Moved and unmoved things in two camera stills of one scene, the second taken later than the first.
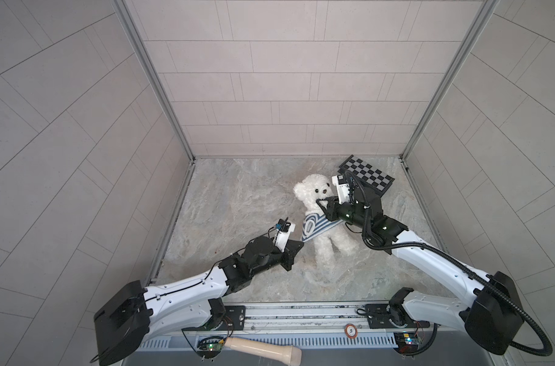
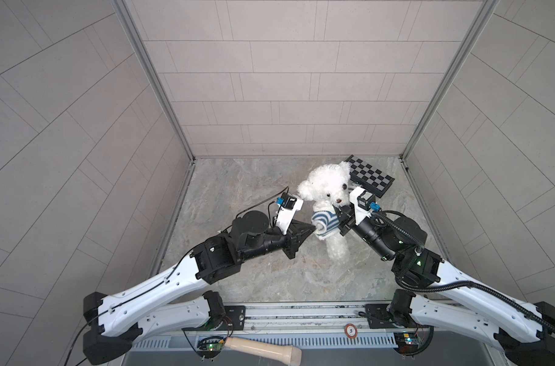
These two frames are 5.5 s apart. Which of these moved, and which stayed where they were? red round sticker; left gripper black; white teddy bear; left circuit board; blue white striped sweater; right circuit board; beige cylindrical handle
Moved: left gripper black; blue white striped sweater; white teddy bear
Stayed: right circuit board; red round sticker; beige cylindrical handle; left circuit board
